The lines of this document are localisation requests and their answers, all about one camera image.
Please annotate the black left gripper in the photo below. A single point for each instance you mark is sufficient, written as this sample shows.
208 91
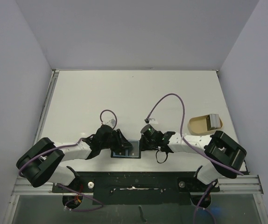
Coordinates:
121 141

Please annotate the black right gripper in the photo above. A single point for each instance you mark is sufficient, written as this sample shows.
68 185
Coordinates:
144 143

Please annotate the black leather card holder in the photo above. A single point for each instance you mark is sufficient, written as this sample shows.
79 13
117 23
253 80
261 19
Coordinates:
127 152

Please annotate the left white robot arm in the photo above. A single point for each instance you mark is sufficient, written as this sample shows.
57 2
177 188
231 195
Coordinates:
67 176

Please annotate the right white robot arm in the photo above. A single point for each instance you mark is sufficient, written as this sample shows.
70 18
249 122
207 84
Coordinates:
225 155

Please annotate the beige card tray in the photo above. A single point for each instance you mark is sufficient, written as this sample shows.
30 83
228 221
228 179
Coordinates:
198 126

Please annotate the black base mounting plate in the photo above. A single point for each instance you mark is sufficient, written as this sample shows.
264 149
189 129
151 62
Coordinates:
139 188

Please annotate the left aluminium rail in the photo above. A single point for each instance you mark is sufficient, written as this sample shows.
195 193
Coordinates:
47 105

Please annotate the aluminium rail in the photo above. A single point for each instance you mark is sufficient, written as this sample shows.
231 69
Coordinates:
247 184
47 105

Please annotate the right aluminium rail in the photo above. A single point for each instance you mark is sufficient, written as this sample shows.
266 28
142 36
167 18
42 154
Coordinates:
247 184

